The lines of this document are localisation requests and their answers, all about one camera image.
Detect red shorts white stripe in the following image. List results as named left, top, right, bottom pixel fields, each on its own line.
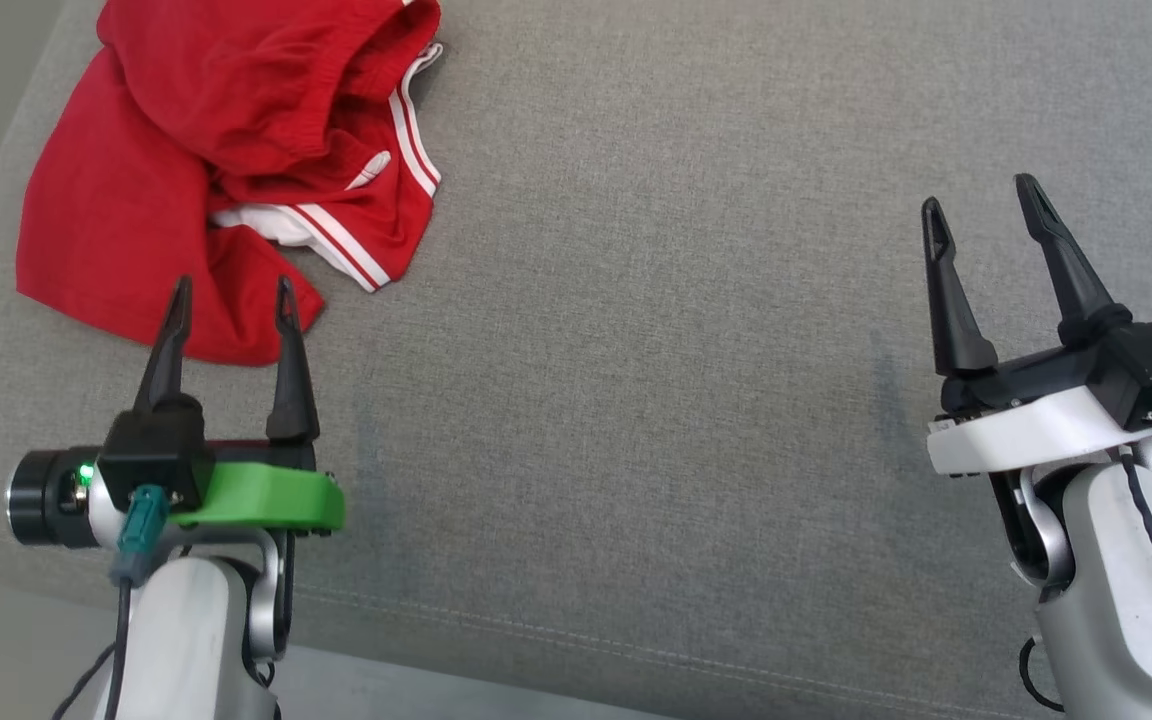
left=96, top=0, right=444, bottom=181

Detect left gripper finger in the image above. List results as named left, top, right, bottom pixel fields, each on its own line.
left=266, top=277, right=320, bottom=444
left=134, top=277, right=205, bottom=416

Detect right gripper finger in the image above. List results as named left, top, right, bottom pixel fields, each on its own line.
left=921, top=197, right=999, bottom=379
left=1014, top=173, right=1134, bottom=348

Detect grey fabric sofa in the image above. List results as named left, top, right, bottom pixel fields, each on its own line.
left=0, top=0, right=1152, bottom=720

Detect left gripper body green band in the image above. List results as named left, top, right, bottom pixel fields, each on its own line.
left=6, top=440, right=347, bottom=548

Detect left arm cable teal connector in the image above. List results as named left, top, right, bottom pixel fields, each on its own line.
left=51, top=485, right=174, bottom=720

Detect red jersey shirt white sleeves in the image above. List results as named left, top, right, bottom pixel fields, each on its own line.
left=16, top=40, right=442, bottom=367

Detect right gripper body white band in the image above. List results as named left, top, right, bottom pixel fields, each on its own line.
left=926, top=345, right=1152, bottom=477

